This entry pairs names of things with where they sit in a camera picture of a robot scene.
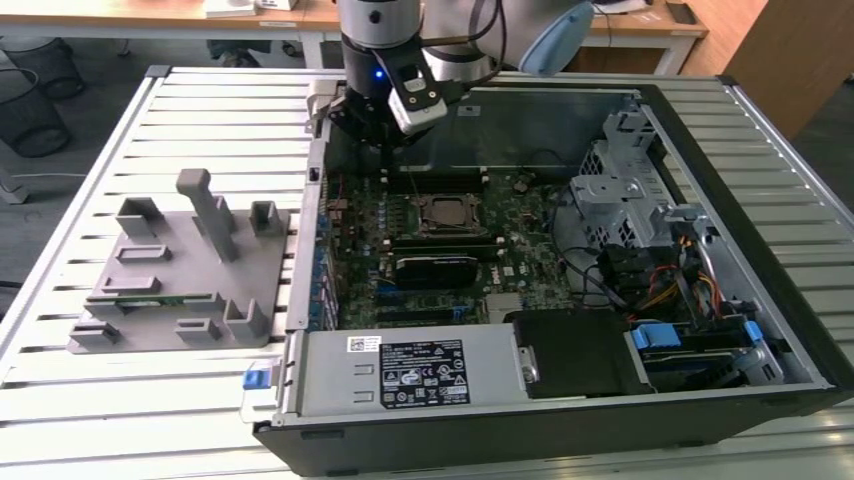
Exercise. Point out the silver chipset heatsink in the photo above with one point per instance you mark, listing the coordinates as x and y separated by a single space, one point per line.
503 306

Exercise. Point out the grey stand foot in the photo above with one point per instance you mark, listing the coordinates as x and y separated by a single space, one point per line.
14 190

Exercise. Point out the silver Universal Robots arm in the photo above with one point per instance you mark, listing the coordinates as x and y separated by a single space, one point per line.
381 20

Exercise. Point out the CPU socket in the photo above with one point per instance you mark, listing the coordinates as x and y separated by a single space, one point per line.
422 231

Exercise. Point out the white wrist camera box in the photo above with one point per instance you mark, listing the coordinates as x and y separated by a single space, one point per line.
417 117

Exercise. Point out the black open PC case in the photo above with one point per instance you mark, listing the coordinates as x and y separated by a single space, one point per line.
467 440

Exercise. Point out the wooden desk white frame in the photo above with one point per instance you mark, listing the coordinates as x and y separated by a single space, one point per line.
100 12
657 30

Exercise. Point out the white case sticker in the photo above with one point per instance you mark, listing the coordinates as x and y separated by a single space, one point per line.
470 110

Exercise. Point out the grey parts rack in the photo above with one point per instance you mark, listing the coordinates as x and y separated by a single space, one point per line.
200 280

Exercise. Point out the grey power supply unit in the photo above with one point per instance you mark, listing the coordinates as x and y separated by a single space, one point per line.
321 370

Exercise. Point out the thin metal locking lever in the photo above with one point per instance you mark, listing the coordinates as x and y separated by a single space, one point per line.
461 229

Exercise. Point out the black office chair base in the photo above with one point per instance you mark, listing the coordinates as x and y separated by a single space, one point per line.
234 52

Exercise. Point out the black graphics card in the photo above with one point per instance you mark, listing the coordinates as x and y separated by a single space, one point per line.
434 272

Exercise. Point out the black flat device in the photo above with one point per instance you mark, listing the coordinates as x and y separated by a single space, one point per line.
682 14

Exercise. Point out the silver drive cage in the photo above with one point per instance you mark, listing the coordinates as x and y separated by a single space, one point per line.
603 192

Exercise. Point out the wooden cabinet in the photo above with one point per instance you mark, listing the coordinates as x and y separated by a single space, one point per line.
794 60

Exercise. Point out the black mesh waste bin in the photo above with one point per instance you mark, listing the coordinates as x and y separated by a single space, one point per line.
34 125
60 65

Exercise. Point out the green RAM stick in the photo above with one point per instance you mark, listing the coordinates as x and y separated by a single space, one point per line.
174 300

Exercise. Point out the RAM slot with black latches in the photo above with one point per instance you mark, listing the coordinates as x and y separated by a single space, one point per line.
434 175
434 186

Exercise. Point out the blue disk carrier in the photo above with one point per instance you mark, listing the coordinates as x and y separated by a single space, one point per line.
654 337

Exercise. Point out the blue bay clip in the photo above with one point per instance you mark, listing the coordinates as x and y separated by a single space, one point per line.
753 334

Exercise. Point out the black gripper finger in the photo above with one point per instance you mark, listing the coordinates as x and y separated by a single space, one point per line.
343 115
391 160

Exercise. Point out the blue release latch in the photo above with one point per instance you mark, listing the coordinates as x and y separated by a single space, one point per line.
259 380

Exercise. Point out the RAM slot with white latches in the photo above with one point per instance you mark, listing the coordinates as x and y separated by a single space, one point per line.
434 180
434 170

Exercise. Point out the green motherboard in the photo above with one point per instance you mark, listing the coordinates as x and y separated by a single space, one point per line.
534 250

